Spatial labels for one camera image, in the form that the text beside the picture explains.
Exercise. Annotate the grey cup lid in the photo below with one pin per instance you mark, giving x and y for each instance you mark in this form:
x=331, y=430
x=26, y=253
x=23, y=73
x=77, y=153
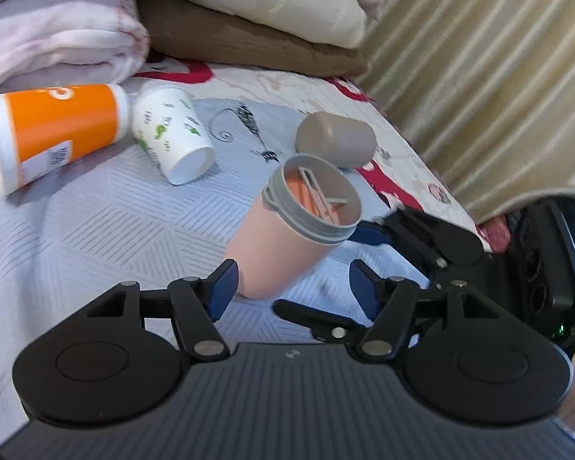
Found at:
x=338, y=136

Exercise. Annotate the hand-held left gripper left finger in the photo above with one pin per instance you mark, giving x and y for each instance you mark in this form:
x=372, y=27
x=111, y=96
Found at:
x=223, y=288

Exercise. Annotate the orange and white paper cup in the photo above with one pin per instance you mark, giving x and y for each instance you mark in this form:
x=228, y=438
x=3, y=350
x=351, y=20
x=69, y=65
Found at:
x=57, y=129

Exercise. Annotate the beige striped curtain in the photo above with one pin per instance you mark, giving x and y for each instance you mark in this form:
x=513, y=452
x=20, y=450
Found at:
x=484, y=81

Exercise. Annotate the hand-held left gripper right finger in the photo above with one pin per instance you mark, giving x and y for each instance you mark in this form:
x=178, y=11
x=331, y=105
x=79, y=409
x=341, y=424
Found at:
x=364, y=292

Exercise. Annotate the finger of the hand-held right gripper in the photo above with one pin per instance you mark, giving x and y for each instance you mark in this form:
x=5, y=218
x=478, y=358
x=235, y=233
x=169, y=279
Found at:
x=311, y=312
x=370, y=235

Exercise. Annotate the printed bed sheet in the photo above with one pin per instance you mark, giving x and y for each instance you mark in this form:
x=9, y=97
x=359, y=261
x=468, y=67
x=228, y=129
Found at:
x=100, y=230

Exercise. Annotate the white paper cup green print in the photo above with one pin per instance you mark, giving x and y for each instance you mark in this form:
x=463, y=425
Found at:
x=170, y=129

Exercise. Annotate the pink cup with grey rim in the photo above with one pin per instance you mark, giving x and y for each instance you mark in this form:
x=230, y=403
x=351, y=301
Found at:
x=278, y=244

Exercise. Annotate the red patterned cloth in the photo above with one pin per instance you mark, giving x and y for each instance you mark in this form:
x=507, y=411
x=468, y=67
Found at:
x=497, y=235

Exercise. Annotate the brown cream pillows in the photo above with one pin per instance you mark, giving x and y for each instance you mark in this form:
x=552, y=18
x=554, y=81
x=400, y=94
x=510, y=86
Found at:
x=230, y=33

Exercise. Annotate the pale pink folded quilt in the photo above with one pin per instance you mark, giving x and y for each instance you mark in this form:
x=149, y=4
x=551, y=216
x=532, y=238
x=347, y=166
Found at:
x=52, y=38

